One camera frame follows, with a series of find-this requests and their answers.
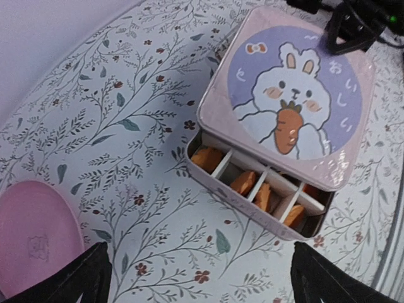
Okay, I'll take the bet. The silver metal tray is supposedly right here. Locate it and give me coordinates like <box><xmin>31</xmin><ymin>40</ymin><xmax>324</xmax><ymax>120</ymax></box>
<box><xmin>197</xmin><ymin>6</ymin><xmax>375</xmax><ymax>191</ymax></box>

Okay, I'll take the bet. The pink plate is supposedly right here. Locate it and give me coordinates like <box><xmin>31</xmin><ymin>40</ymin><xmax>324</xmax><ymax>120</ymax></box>
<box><xmin>1</xmin><ymin>181</ymin><xmax>85</xmax><ymax>298</ymax></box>

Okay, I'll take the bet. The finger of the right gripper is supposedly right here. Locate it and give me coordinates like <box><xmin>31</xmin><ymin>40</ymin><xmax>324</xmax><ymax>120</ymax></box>
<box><xmin>326</xmin><ymin>6</ymin><xmax>385</xmax><ymax>54</ymax></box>

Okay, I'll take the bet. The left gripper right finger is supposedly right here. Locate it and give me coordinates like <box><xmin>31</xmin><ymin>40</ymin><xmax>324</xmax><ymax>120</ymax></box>
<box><xmin>290</xmin><ymin>241</ymin><xmax>395</xmax><ymax>302</ymax></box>

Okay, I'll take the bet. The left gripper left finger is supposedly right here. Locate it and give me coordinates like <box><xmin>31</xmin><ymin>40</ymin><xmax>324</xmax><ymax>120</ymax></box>
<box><xmin>5</xmin><ymin>242</ymin><xmax>112</xmax><ymax>303</ymax></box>

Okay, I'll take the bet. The floral tablecloth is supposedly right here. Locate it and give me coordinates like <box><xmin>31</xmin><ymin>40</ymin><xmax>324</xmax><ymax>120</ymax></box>
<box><xmin>0</xmin><ymin>0</ymin><xmax>404</xmax><ymax>303</ymax></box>

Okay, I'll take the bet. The pink divided cookie tin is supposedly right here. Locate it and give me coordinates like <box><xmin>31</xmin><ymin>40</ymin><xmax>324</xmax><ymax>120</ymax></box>
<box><xmin>184</xmin><ymin>131</ymin><xmax>335</xmax><ymax>241</ymax></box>

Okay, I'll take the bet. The orange swirl cookie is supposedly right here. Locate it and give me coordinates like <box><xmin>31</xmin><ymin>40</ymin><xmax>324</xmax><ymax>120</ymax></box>
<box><xmin>191</xmin><ymin>147</ymin><xmax>224</xmax><ymax>174</ymax></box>

